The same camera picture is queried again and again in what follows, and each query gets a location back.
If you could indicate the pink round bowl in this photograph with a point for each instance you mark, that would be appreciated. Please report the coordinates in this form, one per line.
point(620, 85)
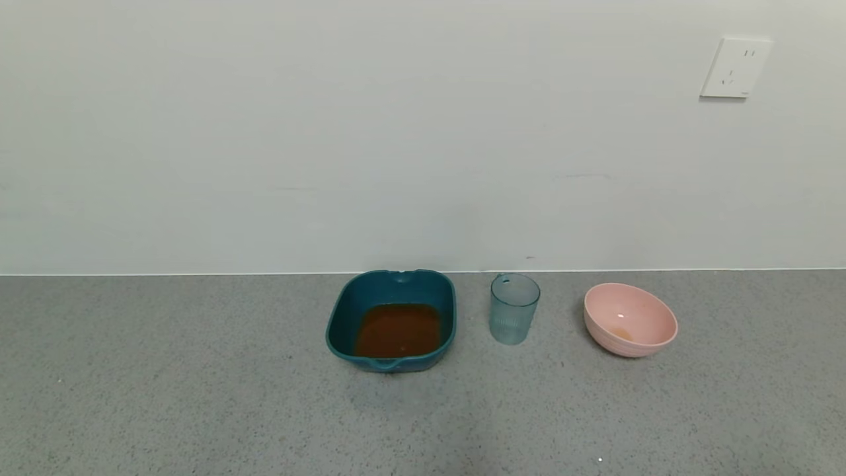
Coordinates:
point(644, 324)

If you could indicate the teal square plastic basin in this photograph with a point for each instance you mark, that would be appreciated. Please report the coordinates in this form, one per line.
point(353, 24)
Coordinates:
point(344, 317)

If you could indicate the orange brown liquid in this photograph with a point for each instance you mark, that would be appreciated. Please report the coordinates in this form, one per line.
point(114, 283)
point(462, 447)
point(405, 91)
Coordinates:
point(396, 330)

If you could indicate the ribbed translucent blue cup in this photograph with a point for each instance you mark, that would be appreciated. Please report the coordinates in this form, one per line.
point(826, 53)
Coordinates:
point(514, 317)

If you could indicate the white wall socket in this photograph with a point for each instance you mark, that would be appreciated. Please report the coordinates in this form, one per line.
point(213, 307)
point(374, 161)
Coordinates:
point(735, 67)

